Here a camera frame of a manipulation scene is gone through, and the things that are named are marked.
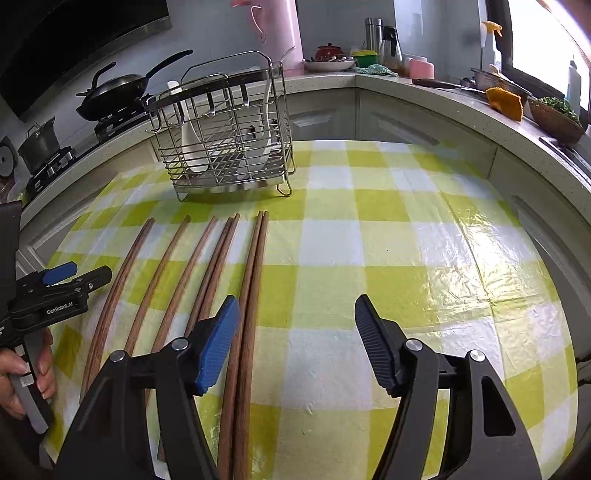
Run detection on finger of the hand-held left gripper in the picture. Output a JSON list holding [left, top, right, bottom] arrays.
[[60, 266, 113, 298], [18, 261, 78, 289]]

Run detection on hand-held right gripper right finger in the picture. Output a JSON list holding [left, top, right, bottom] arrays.
[[355, 294, 542, 480]]

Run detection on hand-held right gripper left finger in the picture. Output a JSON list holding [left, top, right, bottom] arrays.
[[54, 295, 242, 480]]

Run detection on wooden chopstick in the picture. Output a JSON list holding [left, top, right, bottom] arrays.
[[79, 219, 152, 404], [217, 211, 264, 480], [124, 215, 191, 356], [185, 217, 233, 337], [233, 211, 270, 480], [151, 216, 219, 354], [198, 212, 241, 324], [88, 219, 155, 398]]

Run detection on metal wire utensil rack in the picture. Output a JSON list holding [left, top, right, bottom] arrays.
[[145, 51, 296, 203]]

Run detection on person's left hand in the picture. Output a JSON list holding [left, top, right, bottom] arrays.
[[0, 329, 58, 419]]

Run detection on yellow checked tablecloth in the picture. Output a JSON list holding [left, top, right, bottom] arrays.
[[41, 138, 580, 480]]

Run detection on small dark lidded pot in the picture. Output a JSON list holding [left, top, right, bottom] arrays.
[[17, 117, 62, 175]]

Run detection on black gas stove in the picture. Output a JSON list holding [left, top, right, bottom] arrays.
[[25, 104, 155, 195]]

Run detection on white ceramic spoon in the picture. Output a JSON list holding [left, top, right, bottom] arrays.
[[235, 76, 278, 181], [166, 80, 208, 174]]

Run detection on black wok with lid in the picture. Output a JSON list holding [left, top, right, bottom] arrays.
[[76, 50, 195, 121]]

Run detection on black range hood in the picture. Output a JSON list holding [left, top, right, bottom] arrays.
[[0, 0, 172, 121]]

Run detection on steel sink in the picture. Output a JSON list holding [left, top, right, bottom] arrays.
[[539, 135, 591, 178]]

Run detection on orange cloth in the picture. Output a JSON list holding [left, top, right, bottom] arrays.
[[485, 87, 525, 122]]

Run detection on white plate with food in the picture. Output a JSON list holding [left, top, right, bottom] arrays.
[[304, 58, 356, 73]]

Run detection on wicker basket with greens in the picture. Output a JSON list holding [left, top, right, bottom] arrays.
[[527, 95, 587, 145]]

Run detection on metal colander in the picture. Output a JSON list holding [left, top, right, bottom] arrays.
[[470, 68, 533, 99]]

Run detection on steel kettle with black top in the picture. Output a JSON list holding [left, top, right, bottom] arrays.
[[381, 25, 403, 71]]

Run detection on steel vacuum bottle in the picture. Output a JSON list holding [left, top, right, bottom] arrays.
[[365, 17, 383, 52]]

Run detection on pink thermos jug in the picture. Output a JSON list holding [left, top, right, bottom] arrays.
[[231, 0, 304, 77]]

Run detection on spray bottle with yellow nozzle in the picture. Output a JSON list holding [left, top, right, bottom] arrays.
[[480, 20, 504, 71]]

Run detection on white dish soap bottle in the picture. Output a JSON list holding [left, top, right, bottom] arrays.
[[566, 60, 583, 117]]

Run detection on window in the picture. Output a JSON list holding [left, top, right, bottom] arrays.
[[503, 0, 591, 104]]

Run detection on black handled knife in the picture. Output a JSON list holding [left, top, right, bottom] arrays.
[[412, 78, 485, 94]]

